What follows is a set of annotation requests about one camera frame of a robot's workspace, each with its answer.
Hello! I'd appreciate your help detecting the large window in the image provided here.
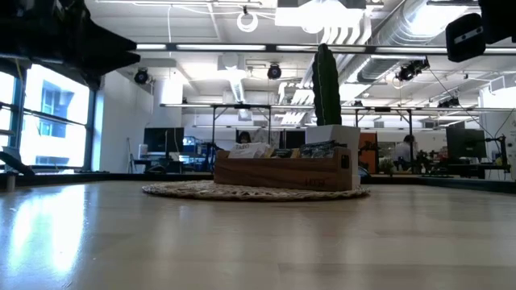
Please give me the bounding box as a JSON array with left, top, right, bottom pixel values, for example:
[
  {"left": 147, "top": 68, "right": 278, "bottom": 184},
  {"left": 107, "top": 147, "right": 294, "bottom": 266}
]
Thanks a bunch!
[{"left": 0, "top": 60, "right": 98, "bottom": 173}]

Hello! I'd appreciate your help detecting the black workbench frame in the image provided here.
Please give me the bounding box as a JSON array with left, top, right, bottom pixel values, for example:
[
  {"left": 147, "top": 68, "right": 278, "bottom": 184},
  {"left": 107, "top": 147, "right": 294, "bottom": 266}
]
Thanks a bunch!
[
  {"left": 354, "top": 106, "right": 414, "bottom": 162},
  {"left": 210, "top": 103, "right": 273, "bottom": 156}
]

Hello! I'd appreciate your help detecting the long ceiling light bar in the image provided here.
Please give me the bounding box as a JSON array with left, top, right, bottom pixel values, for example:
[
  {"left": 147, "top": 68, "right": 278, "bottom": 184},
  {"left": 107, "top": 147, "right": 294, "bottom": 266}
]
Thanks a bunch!
[{"left": 135, "top": 41, "right": 516, "bottom": 56}]

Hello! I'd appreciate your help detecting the green cactus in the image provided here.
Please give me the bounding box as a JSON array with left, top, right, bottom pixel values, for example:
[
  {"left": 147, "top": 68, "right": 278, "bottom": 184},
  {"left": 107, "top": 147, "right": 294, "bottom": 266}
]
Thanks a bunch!
[{"left": 311, "top": 43, "right": 343, "bottom": 127}]

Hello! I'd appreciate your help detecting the white ceiling lamp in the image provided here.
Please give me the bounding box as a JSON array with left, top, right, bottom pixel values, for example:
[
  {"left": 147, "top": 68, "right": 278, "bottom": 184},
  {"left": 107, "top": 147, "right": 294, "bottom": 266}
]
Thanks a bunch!
[{"left": 275, "top": 0, "right": 366, "bottom": 35}]

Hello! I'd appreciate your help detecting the black slanted bar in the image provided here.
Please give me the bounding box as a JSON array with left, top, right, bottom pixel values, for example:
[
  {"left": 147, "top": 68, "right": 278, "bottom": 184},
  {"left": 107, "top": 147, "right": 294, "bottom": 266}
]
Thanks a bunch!
[{"left": 0, "top": 147, "right": 35, "bottom": 176}]

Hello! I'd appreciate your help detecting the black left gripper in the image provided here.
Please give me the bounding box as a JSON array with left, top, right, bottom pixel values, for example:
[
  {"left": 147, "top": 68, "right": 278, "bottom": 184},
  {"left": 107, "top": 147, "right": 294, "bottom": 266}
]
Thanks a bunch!
[{"left": 35, "top": 0, "right": 142, "bottom": 90}]

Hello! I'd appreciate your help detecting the round woven placemat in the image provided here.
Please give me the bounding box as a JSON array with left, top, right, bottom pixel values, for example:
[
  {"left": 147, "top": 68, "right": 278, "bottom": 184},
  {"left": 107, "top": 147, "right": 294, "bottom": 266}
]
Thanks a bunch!
[{"left": 141, "top": 180, "right": 371, "bottom": 202}]

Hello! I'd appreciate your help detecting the silver ventilation duct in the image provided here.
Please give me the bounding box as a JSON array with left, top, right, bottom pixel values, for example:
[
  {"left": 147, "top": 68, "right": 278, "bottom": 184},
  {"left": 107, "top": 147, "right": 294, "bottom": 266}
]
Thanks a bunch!
[{"left": 356, "top": 0, "right": 448, "bottom": 84}]

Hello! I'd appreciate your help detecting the orange partition panel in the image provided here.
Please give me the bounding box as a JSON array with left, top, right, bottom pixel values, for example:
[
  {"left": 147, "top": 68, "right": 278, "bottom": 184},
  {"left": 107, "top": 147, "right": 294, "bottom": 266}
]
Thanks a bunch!
[{"left": 360, "top": 132, "right": 379, "bottom": 175}]

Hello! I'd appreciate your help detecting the black monitor stand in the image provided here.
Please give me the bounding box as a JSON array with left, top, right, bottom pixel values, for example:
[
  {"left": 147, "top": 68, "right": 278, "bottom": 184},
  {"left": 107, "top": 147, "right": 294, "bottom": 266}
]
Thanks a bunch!
[{"left": 485, "top": 135, "right": 510, "bottom": 166}]

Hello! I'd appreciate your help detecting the brown wooden tea box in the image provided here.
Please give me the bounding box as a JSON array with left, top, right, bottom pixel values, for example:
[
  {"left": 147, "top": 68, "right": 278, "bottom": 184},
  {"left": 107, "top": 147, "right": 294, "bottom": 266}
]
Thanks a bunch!
[{"left": 213, "top": 146, "right": 354, "bottom": 193}]

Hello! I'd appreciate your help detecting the orange white Tazo tea packet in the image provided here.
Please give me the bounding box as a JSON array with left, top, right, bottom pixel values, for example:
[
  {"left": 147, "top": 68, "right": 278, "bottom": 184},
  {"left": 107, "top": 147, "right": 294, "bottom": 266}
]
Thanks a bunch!
[{"left": 227, "top": 141, "right": 272, "bottom": 160}]

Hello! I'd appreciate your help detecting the black aluminium table frame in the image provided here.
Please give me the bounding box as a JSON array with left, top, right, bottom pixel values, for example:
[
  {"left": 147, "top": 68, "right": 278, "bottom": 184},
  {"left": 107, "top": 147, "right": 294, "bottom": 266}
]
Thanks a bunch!
[{"left": 0, "top": 171, "right": 516, "bottom": 193}]

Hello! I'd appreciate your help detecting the black computer monitor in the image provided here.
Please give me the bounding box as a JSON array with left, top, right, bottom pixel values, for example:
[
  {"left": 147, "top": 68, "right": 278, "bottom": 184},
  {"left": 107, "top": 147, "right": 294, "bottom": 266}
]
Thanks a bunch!
[
  {"left": 446, "top": 127, "right": 488, "bottom": 159},
  {"left": 144, "top": 127, "right": 185, "bottom": 153}
]

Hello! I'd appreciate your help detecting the white planter pot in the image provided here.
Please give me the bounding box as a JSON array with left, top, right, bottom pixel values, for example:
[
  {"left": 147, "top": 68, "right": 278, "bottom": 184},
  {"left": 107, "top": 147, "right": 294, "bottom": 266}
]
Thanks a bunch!
[{"left": 305, "top": 124, "right": 362, "bottom": 189}]

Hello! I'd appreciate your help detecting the white ring lamp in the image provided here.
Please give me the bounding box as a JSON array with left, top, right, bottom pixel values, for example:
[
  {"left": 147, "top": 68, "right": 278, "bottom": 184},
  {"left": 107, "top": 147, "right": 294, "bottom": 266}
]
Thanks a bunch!
[{"left": 236, "top": 10, "right": 260, "bottom": 34}]

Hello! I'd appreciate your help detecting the black partition panel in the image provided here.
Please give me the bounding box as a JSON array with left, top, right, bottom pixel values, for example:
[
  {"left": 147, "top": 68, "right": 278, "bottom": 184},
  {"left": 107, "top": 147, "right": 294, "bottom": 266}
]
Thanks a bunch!
[{"left": 279, "top": 129, "right": 306, "bottom": 150}]

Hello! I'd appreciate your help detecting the small green potted plant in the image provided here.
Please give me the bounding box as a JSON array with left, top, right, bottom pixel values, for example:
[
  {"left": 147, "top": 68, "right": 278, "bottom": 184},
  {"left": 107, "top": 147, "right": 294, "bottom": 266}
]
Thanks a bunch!
[{"left": 380, "top": 158, "right": 397, "bottom": 176}]

